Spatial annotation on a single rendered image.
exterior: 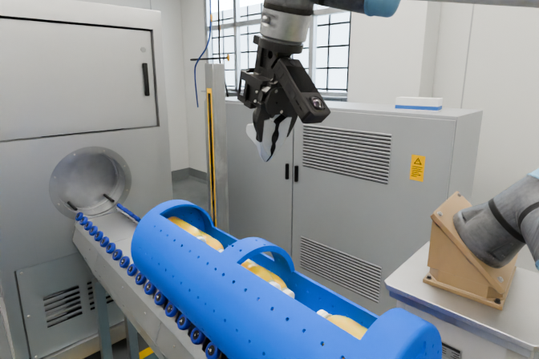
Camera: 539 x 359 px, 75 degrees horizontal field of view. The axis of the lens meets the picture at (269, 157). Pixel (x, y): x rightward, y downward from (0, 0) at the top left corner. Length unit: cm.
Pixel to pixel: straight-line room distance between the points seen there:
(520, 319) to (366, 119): 151
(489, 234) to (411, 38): 241
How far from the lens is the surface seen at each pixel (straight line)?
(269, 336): 76
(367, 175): 227
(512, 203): 92
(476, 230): 94
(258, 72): 61
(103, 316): 221
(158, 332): 128
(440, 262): 97
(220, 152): 153
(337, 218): 249
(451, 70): 337
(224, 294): 85
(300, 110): 53
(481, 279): 96
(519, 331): 94
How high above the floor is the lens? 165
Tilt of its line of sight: 13 degrees down
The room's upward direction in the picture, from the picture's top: straight up
